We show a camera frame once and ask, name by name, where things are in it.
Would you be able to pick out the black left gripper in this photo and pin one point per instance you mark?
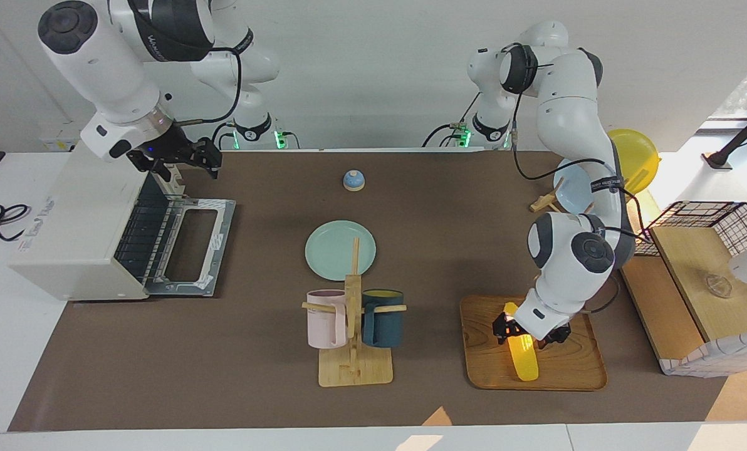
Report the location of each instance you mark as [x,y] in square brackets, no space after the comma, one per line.
[506,322]

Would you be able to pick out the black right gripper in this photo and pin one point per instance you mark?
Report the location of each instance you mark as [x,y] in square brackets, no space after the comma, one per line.
[163,147]

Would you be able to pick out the yellow corn cob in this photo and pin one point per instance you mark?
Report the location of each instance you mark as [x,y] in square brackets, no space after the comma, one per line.
[524,363]

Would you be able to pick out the glass oven door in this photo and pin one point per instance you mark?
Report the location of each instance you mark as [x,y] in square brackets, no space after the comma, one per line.
[223,216]

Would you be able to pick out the mint green plate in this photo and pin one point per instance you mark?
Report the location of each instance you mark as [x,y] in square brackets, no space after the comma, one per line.
[329,250]

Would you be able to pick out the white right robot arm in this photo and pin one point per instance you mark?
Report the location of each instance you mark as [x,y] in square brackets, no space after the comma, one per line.
[98,56]

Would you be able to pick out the white toaster oven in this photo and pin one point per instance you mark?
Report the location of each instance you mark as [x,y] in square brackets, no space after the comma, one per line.
[66,225]

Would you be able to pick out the wooden tray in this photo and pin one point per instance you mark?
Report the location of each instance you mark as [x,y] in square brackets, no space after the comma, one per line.
[568,369]

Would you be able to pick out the wooden plate rack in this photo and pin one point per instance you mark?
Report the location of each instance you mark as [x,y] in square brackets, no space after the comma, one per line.
[544,202]

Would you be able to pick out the dark blue mug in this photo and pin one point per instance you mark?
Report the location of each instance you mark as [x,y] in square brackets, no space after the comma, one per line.
[383,326]

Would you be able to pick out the light blue plate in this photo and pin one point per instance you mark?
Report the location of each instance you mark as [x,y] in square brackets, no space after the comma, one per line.
[571,188]

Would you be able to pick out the wooden mug rack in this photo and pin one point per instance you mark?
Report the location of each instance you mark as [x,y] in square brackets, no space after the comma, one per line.
[355,373]

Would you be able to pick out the brown table mat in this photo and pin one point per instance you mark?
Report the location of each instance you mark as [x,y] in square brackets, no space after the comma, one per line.
[223,351]

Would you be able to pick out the small clear glass bowl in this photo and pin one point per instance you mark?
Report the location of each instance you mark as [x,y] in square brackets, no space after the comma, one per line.
[718,286]

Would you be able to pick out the pink mug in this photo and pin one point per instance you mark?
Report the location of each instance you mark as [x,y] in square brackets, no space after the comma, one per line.
[323,322]

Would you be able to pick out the yellow plate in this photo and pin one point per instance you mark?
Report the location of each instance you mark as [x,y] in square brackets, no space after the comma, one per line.
[640,156]

